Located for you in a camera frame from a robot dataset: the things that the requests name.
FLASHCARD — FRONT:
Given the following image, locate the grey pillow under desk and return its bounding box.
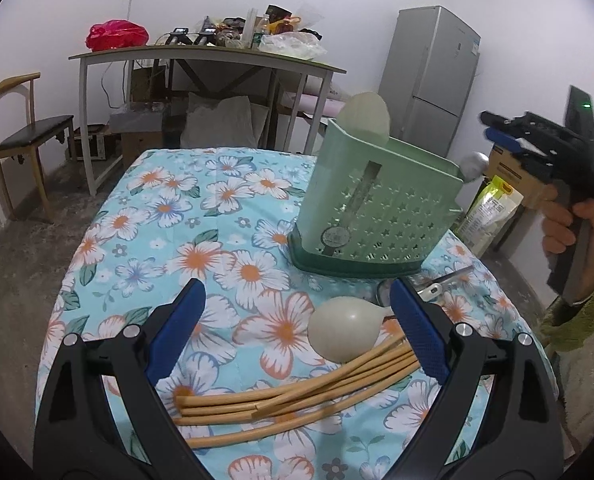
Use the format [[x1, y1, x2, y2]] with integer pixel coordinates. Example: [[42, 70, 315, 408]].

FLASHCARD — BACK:
[[180, 93, 269, 148]]

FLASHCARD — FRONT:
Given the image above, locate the grey desk table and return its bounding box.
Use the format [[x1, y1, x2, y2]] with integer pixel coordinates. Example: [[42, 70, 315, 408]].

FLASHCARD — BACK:
[[68, 44, 346, 197]]

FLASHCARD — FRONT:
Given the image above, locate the floral blue tablecloth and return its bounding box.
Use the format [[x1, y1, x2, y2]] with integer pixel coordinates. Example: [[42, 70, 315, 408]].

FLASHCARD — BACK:
[[36, 146, 558, 480]]

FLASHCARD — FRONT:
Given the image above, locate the silver refrigerator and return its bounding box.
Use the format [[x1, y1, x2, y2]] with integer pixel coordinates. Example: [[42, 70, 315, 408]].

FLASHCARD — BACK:
[[378, 6, 480, 157]]

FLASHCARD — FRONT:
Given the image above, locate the yellow plastic bag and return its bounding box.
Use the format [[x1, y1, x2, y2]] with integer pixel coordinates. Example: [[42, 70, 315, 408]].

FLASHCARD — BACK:
[[268, 15, 301, 35]]

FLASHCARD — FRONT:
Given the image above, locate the steel ladle spoon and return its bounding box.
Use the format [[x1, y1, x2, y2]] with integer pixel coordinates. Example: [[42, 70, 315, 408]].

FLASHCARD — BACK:
[[458, 152, 489, 183]]

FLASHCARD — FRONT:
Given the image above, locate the yellow green rice bag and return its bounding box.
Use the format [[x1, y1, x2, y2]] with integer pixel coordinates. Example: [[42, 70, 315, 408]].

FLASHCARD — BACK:
[[455, 176, 524, 258]]

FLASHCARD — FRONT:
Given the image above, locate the steel knife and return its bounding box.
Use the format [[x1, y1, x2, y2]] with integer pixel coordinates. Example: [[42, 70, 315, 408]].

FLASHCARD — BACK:
[[433, 266, 474, 286]]

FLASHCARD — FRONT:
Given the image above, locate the pink floral mattress roll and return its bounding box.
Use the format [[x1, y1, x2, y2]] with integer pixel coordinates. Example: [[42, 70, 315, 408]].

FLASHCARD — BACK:
[[288, 84, 354, 116]]

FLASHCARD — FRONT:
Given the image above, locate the right hand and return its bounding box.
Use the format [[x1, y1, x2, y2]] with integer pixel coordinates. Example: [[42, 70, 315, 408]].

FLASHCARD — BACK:
[[541, 184, 594, 304]]

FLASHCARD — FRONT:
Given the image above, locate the red plastic bag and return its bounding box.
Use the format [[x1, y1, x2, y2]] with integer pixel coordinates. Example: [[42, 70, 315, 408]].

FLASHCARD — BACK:
[[86, 20, 149, 52]]

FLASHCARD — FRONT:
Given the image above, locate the green fleece sleeve forearm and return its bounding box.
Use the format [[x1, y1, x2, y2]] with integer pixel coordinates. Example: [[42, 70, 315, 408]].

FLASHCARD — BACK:
[[536, 253, 594, 461]]

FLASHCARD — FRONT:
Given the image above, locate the clear plastic bag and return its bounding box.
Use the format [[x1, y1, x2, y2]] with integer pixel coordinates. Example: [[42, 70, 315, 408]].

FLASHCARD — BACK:
[[259, 32, 327, 61]]

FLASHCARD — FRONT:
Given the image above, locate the small white ceramic spoon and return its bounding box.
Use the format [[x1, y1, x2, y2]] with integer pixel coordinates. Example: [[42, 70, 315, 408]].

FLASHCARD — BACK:
[[307, 283, 446, 364]]

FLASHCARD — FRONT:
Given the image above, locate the wooden chair black seat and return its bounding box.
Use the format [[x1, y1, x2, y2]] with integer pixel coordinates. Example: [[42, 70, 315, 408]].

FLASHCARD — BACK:
[[0, 72, 75, 223]]

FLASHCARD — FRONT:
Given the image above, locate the cardboard box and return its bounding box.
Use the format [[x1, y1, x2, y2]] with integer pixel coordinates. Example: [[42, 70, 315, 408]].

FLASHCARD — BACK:
[[484, 144, 555, 210]]

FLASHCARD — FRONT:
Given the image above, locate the green plastic utensil holder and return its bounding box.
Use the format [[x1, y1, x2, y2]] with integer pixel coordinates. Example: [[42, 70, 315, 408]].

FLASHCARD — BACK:
[[287, 120, 464, 278]]

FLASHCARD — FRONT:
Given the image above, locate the large white ceramic spoon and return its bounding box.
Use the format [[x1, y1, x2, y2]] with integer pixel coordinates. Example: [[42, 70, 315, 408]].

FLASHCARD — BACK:
[[336, 92, 390, 143]]

